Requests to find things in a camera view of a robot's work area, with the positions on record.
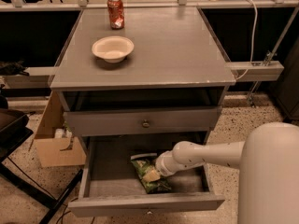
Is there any metal railing frame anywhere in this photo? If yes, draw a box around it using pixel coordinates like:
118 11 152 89
0 0 299 107

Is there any open grey lower drawer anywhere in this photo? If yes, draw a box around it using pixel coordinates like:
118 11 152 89
68 133 225 217

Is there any grey drawer cabinet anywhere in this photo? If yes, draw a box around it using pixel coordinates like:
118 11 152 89
50 6 236 161

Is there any white paper bowl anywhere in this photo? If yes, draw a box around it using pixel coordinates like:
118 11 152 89
92 36 135 63

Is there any black folding chair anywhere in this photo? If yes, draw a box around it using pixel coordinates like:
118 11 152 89
0 97 79 224

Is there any closed grey upper drawer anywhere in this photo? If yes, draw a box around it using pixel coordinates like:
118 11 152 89
64 106 221 136

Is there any orange soda can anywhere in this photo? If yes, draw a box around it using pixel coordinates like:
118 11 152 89
107 0 124 29

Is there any cardboard box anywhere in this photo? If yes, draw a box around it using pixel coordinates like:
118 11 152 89
34 91 86 167

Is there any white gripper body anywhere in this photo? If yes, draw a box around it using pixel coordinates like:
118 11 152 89
155 151 186 176

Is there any green jalapeno chip bag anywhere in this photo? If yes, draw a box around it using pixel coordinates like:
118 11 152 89
130 153 171 194

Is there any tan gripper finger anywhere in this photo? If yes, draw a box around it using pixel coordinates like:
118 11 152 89
142 168 161 182

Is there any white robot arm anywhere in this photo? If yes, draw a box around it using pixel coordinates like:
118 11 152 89
144 122 299 224

